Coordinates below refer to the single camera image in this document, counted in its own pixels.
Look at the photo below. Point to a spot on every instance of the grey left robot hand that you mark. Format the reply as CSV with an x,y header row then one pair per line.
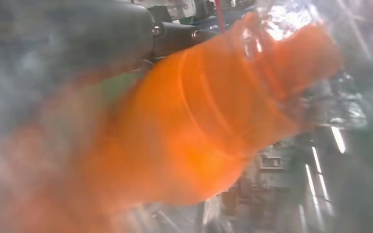
x,y
77,32

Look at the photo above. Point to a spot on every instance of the orange detergent bottle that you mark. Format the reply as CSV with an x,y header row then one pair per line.
x,y
205,128

